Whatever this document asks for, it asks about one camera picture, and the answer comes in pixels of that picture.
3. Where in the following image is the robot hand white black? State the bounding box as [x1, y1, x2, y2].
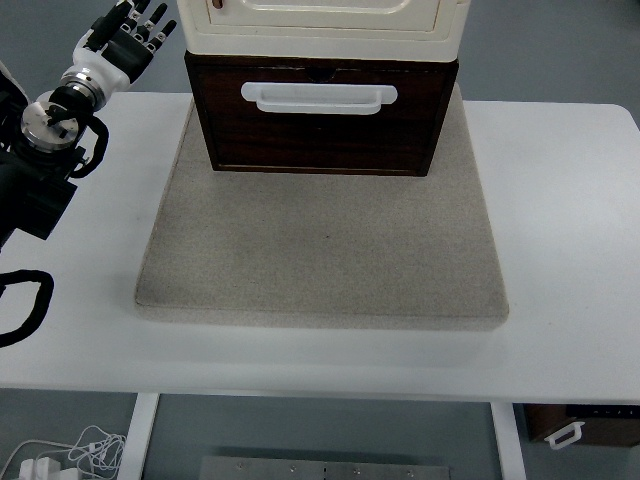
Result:
[72, 0, 178, 96]

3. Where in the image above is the dark brown drawer housing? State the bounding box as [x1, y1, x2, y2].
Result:
[183, 49, 460, 178]

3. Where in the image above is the beige felt pad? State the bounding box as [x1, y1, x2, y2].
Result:
[133, 82, 510, 334]

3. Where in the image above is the white table leg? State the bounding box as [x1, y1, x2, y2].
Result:
[118, 393, 161, 480]
[489, 402, 527, 480]

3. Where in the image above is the white power adapter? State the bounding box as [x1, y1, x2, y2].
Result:
[18, 457, 64, 480]

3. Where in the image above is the grey metal plate with screws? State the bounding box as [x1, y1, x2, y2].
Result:
[198, 455, 454, 480]

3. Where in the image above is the black table control panel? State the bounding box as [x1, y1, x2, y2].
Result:
[564, 404, 640, 419]

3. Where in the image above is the white cable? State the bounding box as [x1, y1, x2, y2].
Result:
[0, 424, 128, 480]

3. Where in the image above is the spare brown drawer white handle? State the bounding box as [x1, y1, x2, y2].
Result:
[524, 403, 640, 450]

